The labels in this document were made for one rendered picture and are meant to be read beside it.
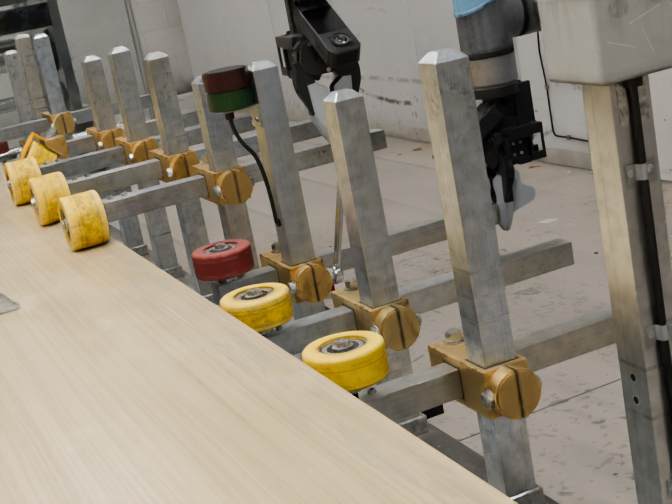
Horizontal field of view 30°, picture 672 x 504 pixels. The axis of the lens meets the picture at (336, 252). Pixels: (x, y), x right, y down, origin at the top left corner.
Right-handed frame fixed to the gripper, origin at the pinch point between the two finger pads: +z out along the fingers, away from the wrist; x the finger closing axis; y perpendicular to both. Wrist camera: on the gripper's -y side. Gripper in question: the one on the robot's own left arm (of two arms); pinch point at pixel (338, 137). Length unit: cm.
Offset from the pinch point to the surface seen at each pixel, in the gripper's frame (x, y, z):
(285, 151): 7.7, -0.2, 0.1
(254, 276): 13.9, 3.8, 16.2
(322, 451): 32, -65, 11
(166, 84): 8, 50, -6
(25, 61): 10, 175, -5
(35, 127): 15, 154, 10
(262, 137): 9.9, 1.1, -2.2
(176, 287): 26.8, -5.6, 12.0
